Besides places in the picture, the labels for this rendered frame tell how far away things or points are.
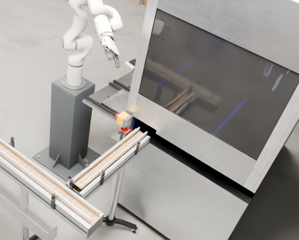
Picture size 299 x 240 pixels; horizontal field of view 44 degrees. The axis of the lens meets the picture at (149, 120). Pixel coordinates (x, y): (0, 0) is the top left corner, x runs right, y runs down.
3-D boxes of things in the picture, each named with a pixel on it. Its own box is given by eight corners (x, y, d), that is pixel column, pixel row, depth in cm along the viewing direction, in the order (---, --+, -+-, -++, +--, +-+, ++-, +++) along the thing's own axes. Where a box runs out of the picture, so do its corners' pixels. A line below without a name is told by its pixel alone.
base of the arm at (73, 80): (56, 82, 291) (57, 62, 280) (73, 73, 305) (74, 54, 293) (74, 93, 285) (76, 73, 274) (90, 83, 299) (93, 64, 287)
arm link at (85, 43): (65, 59, 285) (67, 31, 270) (89, 58, 292) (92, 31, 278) (69, 67, 277) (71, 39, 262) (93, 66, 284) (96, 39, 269)
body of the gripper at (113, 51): (107, 31, 203) (113, 47, 199) (116, 40, 212) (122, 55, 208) (96, 38, 205) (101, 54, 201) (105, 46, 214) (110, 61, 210)
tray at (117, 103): (156, 112, 283) (157, 108, 281) (136, 127, 264) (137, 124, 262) (121, 92, 294) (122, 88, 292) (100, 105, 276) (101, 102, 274)
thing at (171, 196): (284, 145, 430) (321, 83, 376) (207, 274, 284) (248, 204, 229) (210, 105, 464) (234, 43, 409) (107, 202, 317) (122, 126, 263)
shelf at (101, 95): (180, 95, 312) (181, 93, 311) (132, 133, 262) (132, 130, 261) (135, 70, 328) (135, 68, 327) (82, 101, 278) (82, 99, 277)
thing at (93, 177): (132, 136, 262) (135, 119, 252) (149, 147, 257) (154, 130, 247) (63, 191, 213) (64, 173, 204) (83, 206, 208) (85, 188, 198)
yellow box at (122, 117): (130, 123, 254) (132, 115, 250) (124, 128, 249) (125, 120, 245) (121, 118, 257) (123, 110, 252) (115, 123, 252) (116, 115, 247)
